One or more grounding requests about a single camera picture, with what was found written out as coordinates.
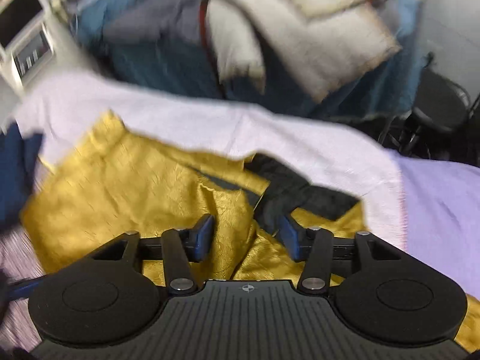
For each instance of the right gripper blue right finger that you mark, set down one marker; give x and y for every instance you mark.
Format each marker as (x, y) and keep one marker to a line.
(296, 239)

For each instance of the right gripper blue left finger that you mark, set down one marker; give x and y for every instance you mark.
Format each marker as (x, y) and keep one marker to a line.
(199, 239)

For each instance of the gold satin jacket black fur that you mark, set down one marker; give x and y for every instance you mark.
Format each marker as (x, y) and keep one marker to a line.
(109, 227)

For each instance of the lavender white bed sheet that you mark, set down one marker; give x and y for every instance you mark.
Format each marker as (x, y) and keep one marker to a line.
(428, 208)

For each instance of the black metal chair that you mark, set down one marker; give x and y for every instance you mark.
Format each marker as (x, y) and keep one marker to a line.
(441, 109)

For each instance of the navy blue folded garment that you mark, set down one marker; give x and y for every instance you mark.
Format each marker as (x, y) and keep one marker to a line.
(18, 163)

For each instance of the dark grey blue duvet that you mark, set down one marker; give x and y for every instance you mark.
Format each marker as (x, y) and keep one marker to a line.
(157, 44)

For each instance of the cream beige folded blankets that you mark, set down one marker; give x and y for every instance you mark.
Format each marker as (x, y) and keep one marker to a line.
(322, 44)

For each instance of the white bedside device with screen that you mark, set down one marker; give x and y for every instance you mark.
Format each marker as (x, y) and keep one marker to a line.
(35, 45)

